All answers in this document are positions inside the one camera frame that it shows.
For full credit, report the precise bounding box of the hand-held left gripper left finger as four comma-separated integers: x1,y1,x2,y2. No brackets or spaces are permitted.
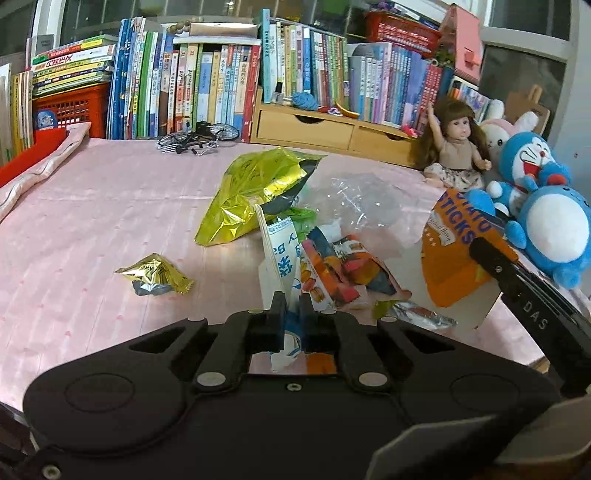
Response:
124,292,288,393

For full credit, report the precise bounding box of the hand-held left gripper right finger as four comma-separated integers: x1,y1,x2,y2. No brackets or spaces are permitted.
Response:
299,293,455,395

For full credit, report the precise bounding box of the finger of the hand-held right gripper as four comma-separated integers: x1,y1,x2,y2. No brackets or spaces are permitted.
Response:
470,237,591,330

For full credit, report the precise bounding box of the orange snack box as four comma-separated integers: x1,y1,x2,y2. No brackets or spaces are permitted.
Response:
421,187,519,331

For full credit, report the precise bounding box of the white blue paper packet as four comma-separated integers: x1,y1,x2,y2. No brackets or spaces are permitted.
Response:
255,204,306,373

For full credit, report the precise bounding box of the gold foil snack bag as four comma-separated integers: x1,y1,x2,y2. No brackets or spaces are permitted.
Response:
194,148,327,248

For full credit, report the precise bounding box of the row of small books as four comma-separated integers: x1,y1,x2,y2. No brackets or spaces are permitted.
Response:
450,78,491,123

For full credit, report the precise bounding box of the row of blue pink books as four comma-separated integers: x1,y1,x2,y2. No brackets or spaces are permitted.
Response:
259,8,456,135

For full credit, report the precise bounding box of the row of green blue books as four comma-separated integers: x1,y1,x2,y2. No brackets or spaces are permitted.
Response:
106,17,262,142

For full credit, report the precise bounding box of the row of large thin books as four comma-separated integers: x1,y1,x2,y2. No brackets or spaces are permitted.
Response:
0,62,36,165

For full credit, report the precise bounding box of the stack of flat books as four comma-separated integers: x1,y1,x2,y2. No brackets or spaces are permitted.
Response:
30,34,119,98

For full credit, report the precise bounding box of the row of upright books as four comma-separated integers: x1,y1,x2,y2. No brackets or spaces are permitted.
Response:
0,0,591,93

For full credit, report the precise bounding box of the orange printed snack packet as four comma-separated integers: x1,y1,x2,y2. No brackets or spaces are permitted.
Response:
300,226,403,308

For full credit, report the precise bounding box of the round blue white plush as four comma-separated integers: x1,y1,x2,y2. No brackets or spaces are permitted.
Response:
505,182,591,289

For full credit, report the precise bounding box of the dark green snack wrapper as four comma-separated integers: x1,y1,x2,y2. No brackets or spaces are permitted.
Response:
288,207,319,241

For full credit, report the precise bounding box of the blue cat plush toy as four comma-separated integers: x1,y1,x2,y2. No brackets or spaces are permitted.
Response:
462,131,573,221

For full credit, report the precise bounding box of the brown-haired doll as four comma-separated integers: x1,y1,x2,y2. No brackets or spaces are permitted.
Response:
409,99,493,190

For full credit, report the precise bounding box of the pink white rabbit plush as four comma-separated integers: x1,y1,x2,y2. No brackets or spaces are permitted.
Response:
480,99,541,160

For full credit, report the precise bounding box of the small gold foil wrapper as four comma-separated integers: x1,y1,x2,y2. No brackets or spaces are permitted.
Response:
114,253,195,296

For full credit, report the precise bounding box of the clear plastic bag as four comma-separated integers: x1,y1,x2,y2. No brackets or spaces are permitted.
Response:
329,172,437,246

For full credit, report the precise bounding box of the wooden easel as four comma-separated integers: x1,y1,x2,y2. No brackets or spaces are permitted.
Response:
507,85,550,135

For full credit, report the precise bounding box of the wooden drawer organizer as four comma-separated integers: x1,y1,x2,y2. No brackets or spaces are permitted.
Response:
251,99,421,168

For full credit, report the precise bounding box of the black toy bicycle model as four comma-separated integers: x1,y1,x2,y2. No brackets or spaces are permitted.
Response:
156,121,241,156

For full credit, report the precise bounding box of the pink striped tablecloth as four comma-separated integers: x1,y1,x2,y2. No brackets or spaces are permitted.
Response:
0,122,560,412

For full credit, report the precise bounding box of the pink cardboard box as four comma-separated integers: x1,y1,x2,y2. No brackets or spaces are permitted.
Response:
438,4,486,84

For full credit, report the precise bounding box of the blue yarn ball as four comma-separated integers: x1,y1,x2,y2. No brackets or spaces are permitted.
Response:
291,92,320,112

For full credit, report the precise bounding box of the orange plastic basket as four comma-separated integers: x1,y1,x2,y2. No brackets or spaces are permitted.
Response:
32,83,112,140

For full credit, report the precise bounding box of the beige flat carton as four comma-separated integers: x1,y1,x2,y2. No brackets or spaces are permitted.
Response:
189,20,262,38

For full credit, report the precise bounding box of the red board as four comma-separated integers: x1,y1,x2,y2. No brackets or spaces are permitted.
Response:
0,128,68,188

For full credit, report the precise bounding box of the blue round tin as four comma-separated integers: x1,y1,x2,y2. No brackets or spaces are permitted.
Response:
35,108,59,133

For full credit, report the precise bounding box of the red wire basket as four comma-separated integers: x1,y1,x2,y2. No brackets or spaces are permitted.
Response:
364,10,442,56

